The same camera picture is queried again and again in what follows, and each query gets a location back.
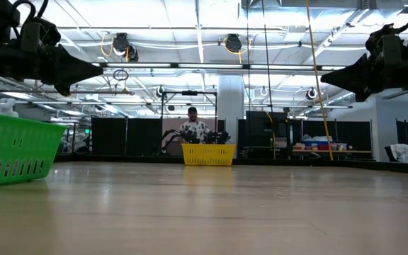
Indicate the wide black partition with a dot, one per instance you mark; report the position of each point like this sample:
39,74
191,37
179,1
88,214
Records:
352,134

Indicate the white robot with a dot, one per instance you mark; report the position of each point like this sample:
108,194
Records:
7,106

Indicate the wooden workbench with bins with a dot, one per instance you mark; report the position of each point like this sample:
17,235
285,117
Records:
352,151

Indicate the blue storage bin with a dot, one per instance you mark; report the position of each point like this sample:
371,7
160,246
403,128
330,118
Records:
317,143

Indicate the black partition panel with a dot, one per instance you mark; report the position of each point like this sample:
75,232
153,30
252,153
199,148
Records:
144,136
108,136

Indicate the white bagged bundle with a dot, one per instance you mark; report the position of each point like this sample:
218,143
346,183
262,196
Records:
404,152

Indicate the green plastic basket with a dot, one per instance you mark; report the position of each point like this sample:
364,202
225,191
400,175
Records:
12,148

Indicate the black monitor cart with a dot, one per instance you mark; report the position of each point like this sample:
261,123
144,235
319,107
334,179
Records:
260,127

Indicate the pink curtain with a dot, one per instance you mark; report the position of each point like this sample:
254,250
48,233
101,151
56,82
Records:
172,124

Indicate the white building column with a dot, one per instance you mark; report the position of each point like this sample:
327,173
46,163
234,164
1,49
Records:
230,106

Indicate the person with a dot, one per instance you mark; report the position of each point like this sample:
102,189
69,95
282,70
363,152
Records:
194,128

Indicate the yellow plastic basket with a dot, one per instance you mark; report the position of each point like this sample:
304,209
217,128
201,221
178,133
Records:
207,155

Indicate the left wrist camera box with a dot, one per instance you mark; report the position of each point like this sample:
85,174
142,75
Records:
42,32

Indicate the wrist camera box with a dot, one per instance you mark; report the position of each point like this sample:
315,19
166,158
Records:
379,37
42,32

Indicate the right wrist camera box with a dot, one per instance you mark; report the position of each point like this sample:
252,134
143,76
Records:
379,37

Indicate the black camera rig frame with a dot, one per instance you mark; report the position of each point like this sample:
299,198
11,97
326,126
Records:
189,93

